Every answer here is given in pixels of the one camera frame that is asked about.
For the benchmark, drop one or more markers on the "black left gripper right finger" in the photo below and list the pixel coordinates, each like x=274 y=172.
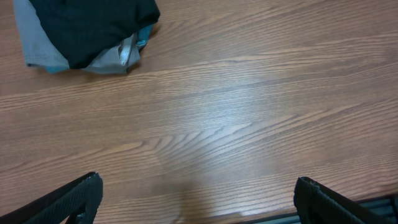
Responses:
x=316 y=203

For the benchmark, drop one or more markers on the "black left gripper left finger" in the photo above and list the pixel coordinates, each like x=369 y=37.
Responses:
x=76 y=202

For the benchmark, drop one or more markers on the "black t-shirt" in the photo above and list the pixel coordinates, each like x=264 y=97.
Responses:
x=81 y=29

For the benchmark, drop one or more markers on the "grey folded shorts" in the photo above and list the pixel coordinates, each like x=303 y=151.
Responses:
x=28 y=23

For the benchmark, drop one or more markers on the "blue folded garment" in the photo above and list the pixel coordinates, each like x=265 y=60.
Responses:
x=144 y=34

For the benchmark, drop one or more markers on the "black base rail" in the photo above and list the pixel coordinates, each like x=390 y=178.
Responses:
x=288 y=218

